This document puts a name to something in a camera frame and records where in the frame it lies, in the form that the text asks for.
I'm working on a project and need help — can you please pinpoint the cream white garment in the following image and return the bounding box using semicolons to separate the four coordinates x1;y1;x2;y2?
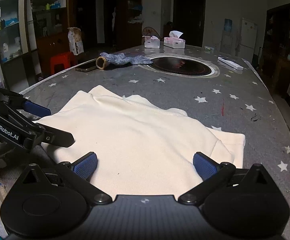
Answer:
39;86;245;197

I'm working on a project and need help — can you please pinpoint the red plastic stool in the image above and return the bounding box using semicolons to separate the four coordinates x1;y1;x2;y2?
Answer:
50;51;77;75

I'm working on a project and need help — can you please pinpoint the black smartphone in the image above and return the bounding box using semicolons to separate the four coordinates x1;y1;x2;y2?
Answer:
75;64;97;73

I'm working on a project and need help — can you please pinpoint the brown paper bag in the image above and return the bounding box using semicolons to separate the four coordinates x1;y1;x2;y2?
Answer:
67;27;84;56

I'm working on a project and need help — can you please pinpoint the blue knitted work glove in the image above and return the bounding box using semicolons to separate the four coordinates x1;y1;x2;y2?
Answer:
95;52;152;70

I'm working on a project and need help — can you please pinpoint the dark storage shelf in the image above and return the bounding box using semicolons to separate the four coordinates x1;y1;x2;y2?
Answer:
0;0;69;92

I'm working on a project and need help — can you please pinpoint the round black induction cooktop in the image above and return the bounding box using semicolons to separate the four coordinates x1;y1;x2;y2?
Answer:
141;54;220;79

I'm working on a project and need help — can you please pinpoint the white remote control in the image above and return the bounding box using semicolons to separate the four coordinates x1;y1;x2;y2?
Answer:
217;56;244;71

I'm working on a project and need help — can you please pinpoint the small green white packet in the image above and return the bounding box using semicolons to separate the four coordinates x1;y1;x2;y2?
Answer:
204;46;214;54

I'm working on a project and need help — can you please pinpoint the water dispenser with bottle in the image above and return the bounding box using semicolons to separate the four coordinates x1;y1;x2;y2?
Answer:
220;18;233;54

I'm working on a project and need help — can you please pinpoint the pink tissue box far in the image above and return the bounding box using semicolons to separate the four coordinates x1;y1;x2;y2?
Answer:
163;30;185;49

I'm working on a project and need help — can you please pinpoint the pink tissue box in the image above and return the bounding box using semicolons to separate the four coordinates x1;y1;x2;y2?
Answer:
163;30;185;49
142;35;161;49

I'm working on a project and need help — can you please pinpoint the pink tissue box near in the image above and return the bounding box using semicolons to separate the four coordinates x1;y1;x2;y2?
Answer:
142;35;161;49

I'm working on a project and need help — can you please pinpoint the white refrigerator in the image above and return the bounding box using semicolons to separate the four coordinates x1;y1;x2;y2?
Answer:
237;18;258;61

